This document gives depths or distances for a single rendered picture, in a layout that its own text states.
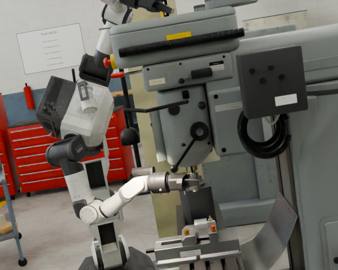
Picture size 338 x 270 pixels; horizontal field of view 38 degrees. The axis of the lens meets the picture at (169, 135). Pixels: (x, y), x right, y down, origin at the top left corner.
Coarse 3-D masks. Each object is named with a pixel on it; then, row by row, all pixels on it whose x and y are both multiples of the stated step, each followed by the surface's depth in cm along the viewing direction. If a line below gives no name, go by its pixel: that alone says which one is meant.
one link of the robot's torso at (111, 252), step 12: (120, 216) 262; (96, 228) 261; (108, 228) 267; (120, 228) 264; (108, 240) 272; (96, 252) 275; (108, 252) 270; (120, 252) 273; (108, 264) 273; (120, 264) 276
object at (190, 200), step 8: (200, 184) 235; (208, 184) 237; (184, 192) 239; (192, 192) 233; (200, 192) 234; (208, 192) 235; (184, 200) 245; (192, 200) 234; (200, 200) 234; (208, 200) 235; (184, 208) 250; (192, 208) 234; (200, 208) 235; (208, 208) 236; (192, 216) 235; (200, 216) 236; (208, 216) 236
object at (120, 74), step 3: (117, 72) 204; (120, 72) 203; (123, 72) 203; (126, 72) 204; (129, 72) 203; (132, 72) 203; (135, 72) 203; (138, 72) 203; (141, 72) 204; (111, 75) 203; (114, 75) 203; (117, 75) 203; (120, 75) 203; (123, 75) 203; (126, 75) 204
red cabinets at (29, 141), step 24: (0, 96) 695; (0, 120) 673; (120, 120) 666; (0, 144) 667; (24, 144) 669; (48, 144) 666; (120, 144) 655; (24, 168) 675; (48, 168) 674; (120, 168) 660; (0, 192) 679; (24, 192) 683
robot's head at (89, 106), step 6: (84, 90) 212; (90, 90) 213; (84, 96) 210; (90, 96) 211; (84, 102) 209; (90, 102) 209; (96, 102) 212; (84, 108) 209; (90, 108) 210; (96, 108) 211
